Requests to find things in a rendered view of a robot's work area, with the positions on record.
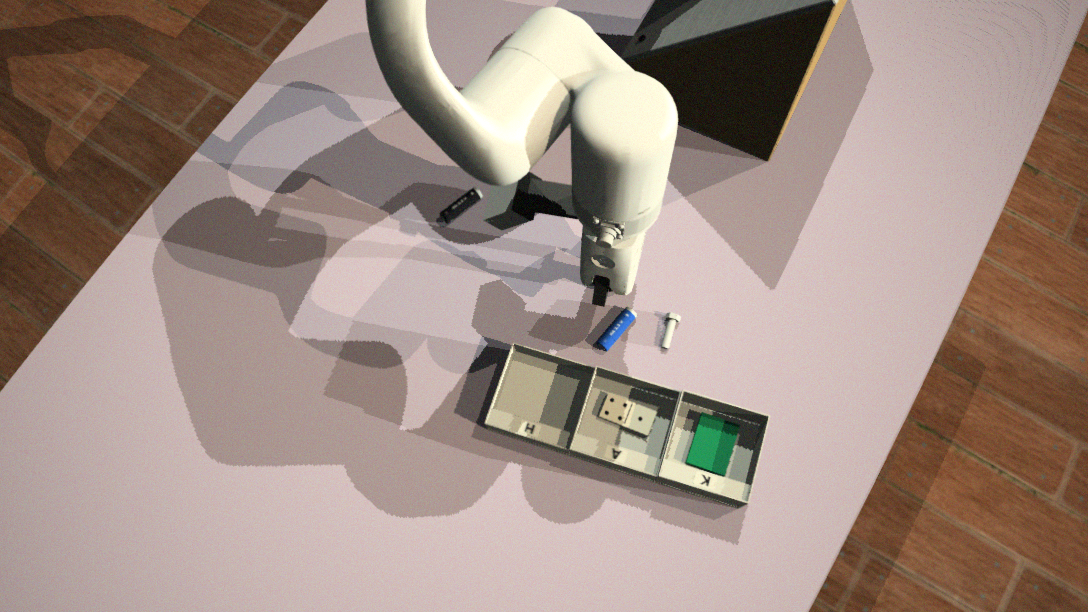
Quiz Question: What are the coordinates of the black battery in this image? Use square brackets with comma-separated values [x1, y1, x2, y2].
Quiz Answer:
[440, 187, 483, 224]

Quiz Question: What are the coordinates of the beige domino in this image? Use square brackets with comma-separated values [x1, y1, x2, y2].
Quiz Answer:
[599, 393, 657, 437]

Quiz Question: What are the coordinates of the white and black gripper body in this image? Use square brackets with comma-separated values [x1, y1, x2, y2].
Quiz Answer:
[573, 206, 660, 296]

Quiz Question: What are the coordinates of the silver metal bolt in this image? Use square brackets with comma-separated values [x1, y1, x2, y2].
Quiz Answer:
[662, 313, 681, 348]

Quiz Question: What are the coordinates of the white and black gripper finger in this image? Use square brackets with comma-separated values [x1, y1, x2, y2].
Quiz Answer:
[592, 276, 611, 307]

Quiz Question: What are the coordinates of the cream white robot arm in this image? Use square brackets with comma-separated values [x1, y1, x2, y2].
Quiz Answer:
[364, 0, 678, 248]

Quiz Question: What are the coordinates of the beige three-compartment bin rack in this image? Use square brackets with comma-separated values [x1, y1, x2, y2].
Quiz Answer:
[484, 343, 770, 509]

